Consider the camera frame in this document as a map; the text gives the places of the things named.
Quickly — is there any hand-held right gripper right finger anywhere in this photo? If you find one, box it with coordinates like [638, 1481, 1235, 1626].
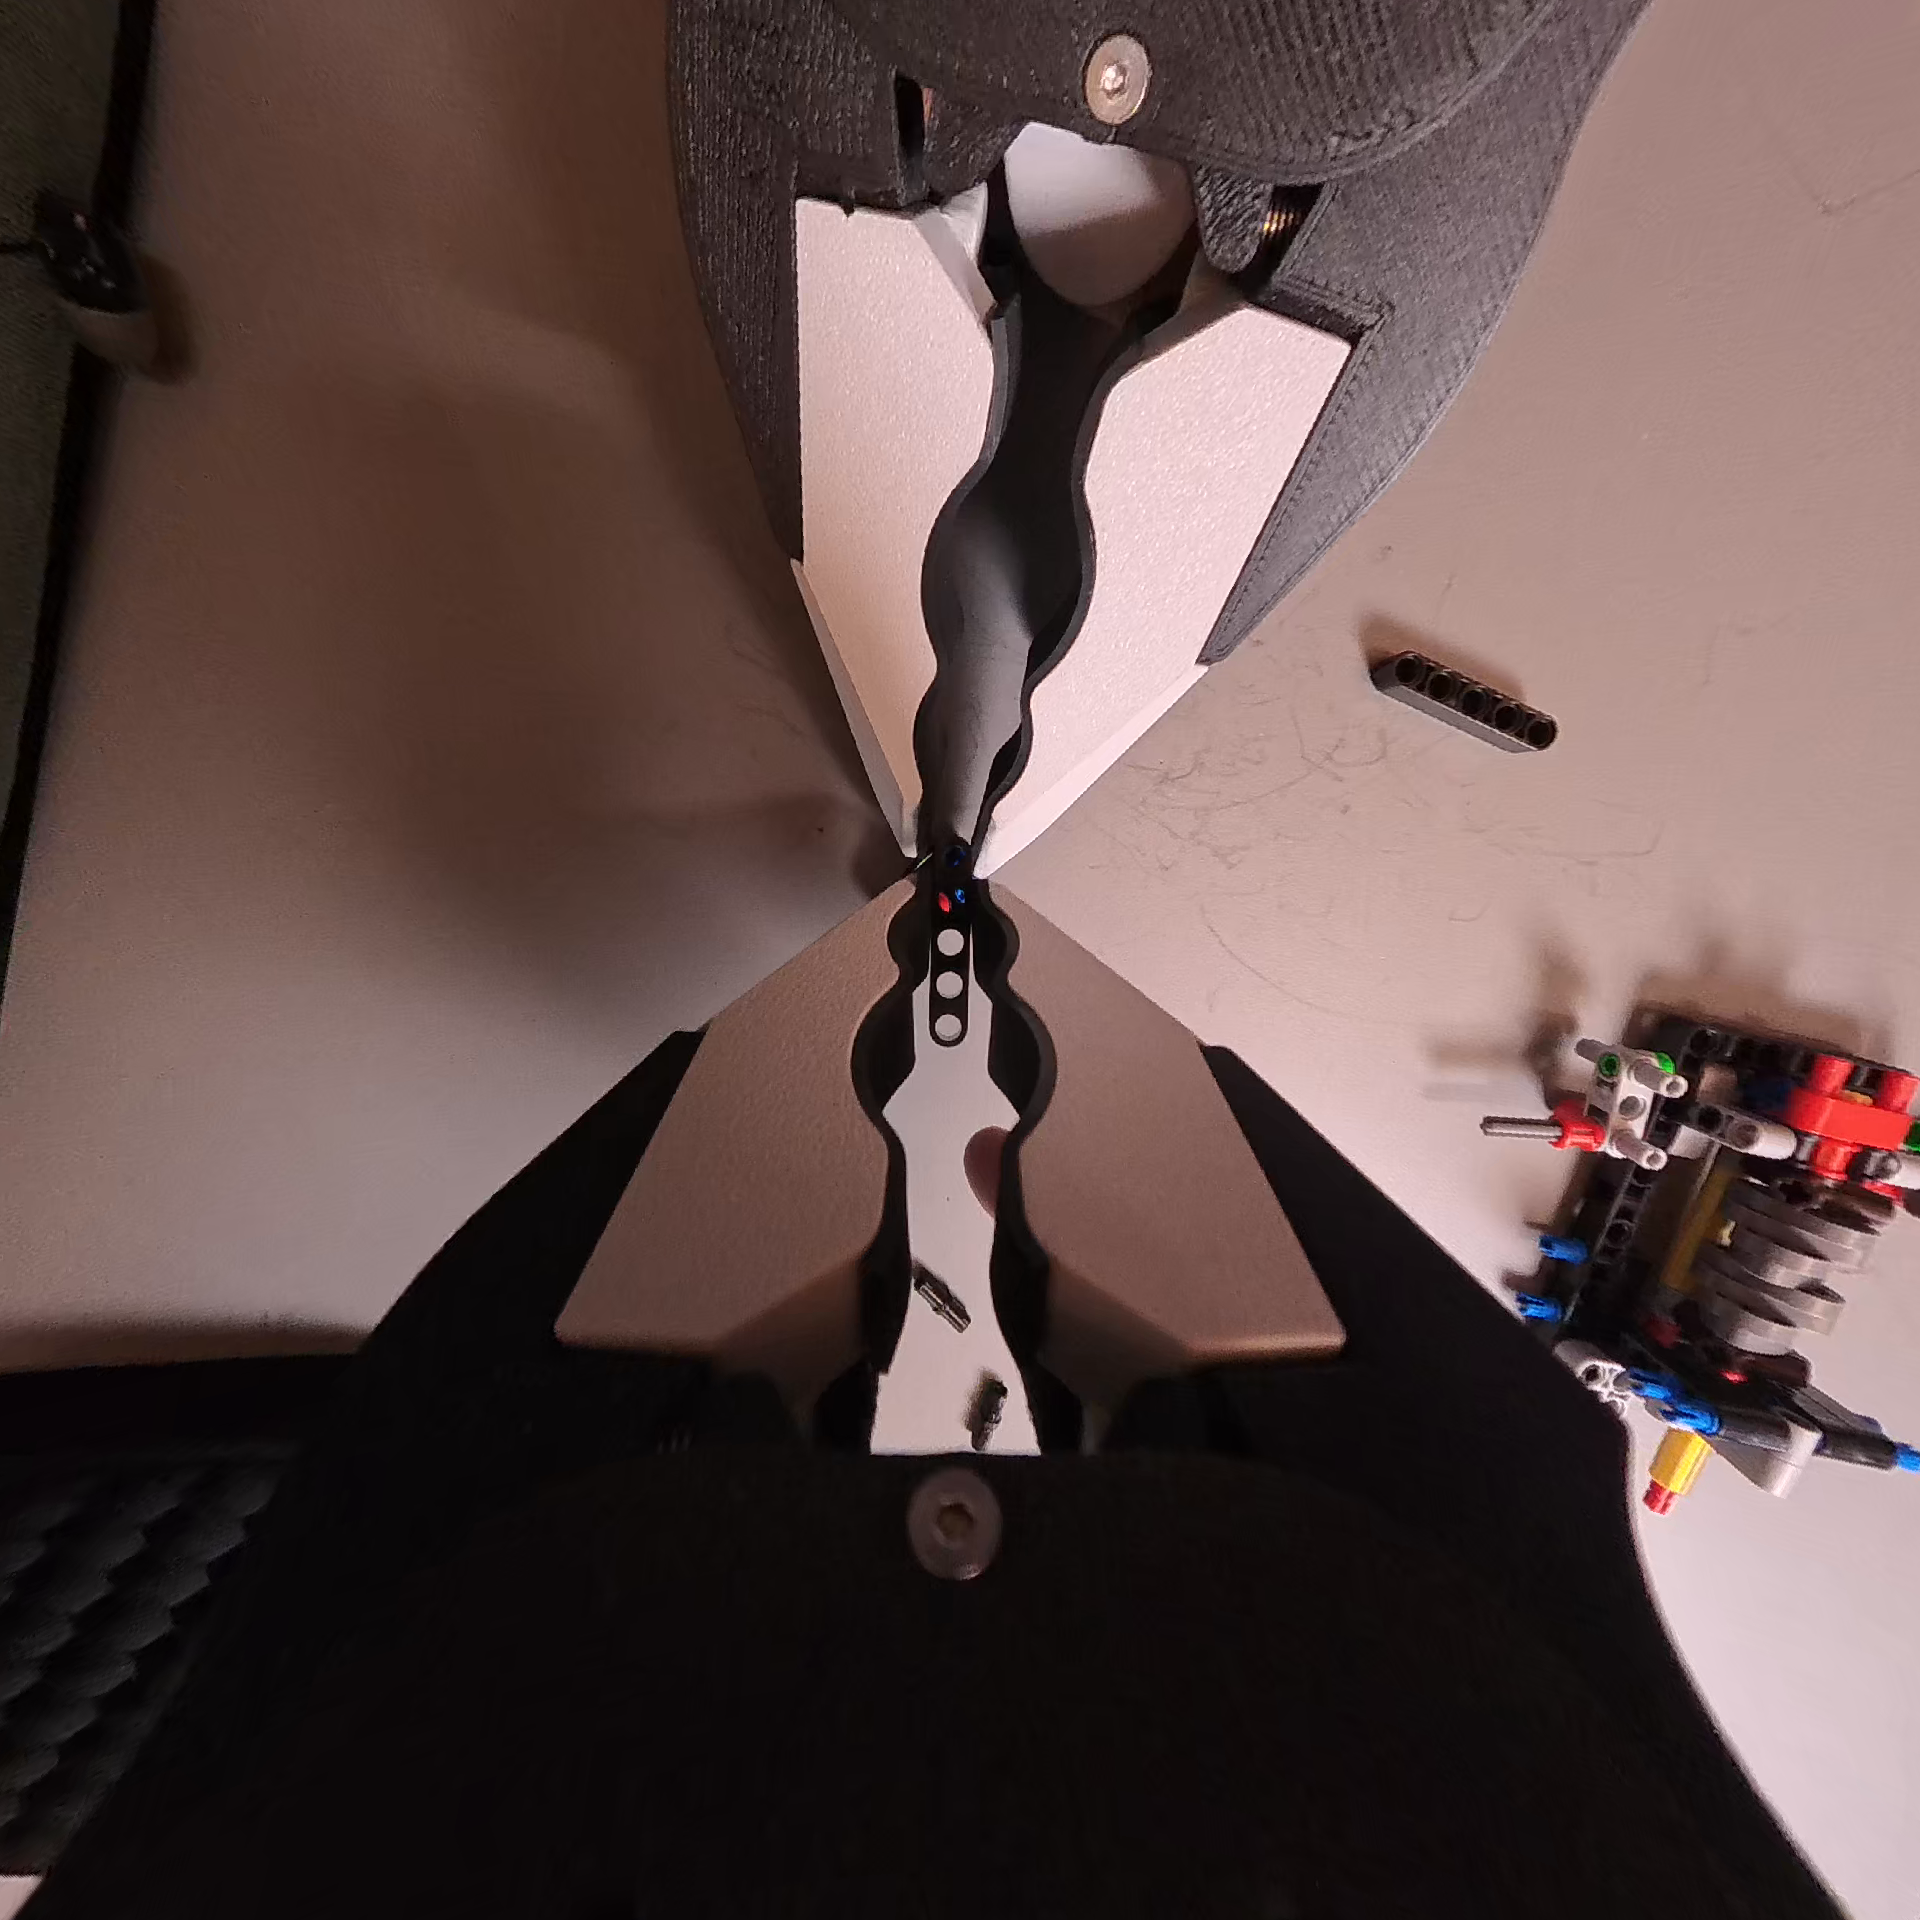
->
[983, 885, 1344, 1450]

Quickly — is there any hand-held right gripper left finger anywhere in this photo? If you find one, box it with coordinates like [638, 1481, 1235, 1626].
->
[557, 885, 928, 1450]

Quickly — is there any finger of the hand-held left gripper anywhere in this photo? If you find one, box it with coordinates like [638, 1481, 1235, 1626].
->
[792, 180, 1003, 857]
[976, 285, 1390, 880]

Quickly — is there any black cable with round plug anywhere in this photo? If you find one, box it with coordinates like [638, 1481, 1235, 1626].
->
[31, 194, 190, 378]

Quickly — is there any lego car chassis assembly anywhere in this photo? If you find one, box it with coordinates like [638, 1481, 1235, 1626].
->
[1481, 1013, 1920, 1517]

